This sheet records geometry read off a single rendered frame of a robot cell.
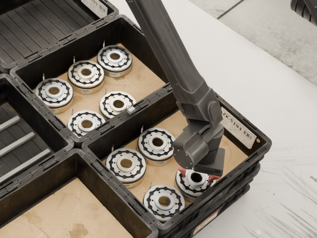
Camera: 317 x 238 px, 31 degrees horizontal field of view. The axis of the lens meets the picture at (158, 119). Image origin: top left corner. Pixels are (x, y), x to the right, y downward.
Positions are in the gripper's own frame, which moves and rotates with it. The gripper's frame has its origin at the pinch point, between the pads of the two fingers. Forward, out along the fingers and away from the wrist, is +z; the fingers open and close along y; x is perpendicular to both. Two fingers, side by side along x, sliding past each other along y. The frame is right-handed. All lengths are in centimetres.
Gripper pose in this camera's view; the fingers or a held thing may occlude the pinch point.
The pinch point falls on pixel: (196, 176)
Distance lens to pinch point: 145.4
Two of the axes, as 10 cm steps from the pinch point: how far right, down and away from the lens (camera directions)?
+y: 9.8, 1.9, 0.0
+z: -1.2, 6.3, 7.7
